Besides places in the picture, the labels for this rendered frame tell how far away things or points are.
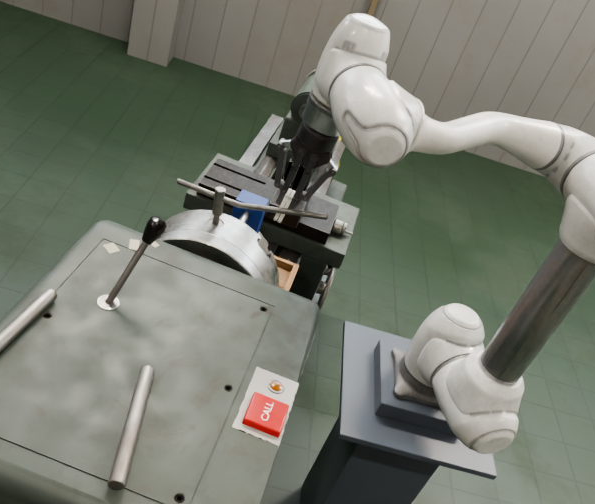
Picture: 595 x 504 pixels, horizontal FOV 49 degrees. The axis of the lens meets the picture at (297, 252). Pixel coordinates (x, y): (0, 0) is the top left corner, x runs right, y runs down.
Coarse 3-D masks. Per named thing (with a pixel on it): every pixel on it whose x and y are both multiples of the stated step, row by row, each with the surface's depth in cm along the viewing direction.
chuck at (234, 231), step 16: (176, 224) 140; (192, 224) 138; (208, 224) 138; (224, 224) 140; (240, 224) 142; (240, 240) 138; (256, 240) 142; (256, 256) 139; (272, 256) 145; (272, 272) 144
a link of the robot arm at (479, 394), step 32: (576, 192) 126; (576, 224) 125; (576, 256) 128; (544, 288) 135; (576, 288) 132; (512, 320) 143; (544, 320) 137; (480, 352) 156; (512, 352) 144; (448, 384) 158; (480, 384) 150; (512, 384) 150; (448, 416) 157; (480, 416) 150; (512, 416) 151; (480, 448) 152
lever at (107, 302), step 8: (144, 248) 108; (136, 256) 108; (128, 264) 108; (128, 272) 109; (120, 280) 109; (120, 288) 109; (104, 296) 110; (112, 296) 109; (104, 304) 109; (112, 304) 109
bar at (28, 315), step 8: (40, 296) 104; (48, 296) 104; (56, 296) 106; (32, 304) 102; (40, 304) 102; (48, 304) 104; (24, 312) 100; (32, 312) 101; (40, 312) 102; (16, 320) 98; (24, 320) 99; (32, 320) 101; (8, 328) 97; (16, 328) 98; (24, 328) 99; (0, 336) 95; (8, 336) 96; (16, 336) 98; (0, 344) 95; (8, 344) 96
